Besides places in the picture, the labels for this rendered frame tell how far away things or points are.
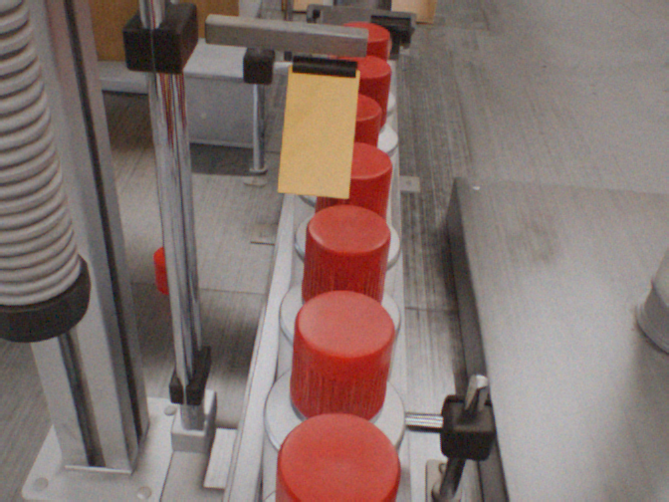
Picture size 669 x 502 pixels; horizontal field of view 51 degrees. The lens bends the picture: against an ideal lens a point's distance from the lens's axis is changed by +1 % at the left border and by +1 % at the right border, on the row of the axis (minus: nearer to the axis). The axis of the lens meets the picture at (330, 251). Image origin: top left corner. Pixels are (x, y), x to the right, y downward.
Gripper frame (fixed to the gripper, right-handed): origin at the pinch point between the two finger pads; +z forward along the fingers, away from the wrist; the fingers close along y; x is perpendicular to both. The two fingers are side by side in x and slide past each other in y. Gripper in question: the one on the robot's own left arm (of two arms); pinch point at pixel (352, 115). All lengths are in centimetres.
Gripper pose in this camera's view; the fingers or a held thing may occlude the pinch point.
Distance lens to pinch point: 68.0
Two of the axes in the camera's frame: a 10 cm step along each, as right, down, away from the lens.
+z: -0.9, 10.0, -0.3
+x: 0.1, 0.3, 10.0
